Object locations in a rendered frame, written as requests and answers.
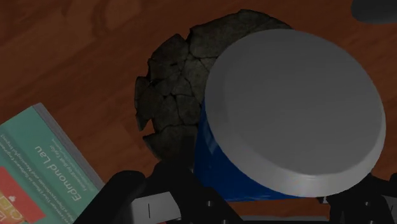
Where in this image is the blue can with white lid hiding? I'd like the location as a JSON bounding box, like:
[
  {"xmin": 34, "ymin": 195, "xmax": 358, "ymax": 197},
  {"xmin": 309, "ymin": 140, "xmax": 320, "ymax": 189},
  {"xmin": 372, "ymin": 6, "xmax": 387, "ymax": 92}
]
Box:
[{"xmin": 193, "ymin": 29, "xmax": 387, "ymax": 202}]

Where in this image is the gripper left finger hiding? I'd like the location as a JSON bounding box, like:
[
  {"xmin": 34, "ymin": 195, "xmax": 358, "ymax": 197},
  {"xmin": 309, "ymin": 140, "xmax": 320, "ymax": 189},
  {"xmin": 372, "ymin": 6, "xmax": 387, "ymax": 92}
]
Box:
[{"xmin": 73, "ymin": 160, "xmax": 246, "ymax": 224}]

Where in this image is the dark cracked round cookie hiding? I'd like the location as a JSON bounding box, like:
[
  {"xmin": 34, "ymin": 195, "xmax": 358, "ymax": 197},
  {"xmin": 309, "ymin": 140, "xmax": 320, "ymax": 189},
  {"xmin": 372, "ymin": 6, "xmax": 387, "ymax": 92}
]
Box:
[{"xmin": 134, "ymin": 9, "xmax": 292, "ymax": 162}]

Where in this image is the teal book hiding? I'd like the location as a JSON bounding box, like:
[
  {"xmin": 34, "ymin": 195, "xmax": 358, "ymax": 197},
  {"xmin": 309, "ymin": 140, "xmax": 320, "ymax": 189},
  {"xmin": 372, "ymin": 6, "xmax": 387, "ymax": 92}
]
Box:
[{"xmin": 0, "ymin": 102, "xmax": 106, "ymax": 224}]

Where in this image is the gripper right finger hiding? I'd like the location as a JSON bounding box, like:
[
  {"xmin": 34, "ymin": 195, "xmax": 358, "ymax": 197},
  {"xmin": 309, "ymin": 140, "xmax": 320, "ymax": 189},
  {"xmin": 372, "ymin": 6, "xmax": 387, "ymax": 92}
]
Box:
[{"xmin": 317, "ymin": 172, "xmax": 397, "ymax": 224}]

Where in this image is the dark grey round object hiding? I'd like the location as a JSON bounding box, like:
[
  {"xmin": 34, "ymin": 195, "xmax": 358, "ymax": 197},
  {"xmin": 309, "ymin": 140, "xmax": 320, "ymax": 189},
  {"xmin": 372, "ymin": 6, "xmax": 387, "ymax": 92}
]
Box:
[{"xmin": 351, "ymin": 0, "xmax": 397, "ymax": 25}]

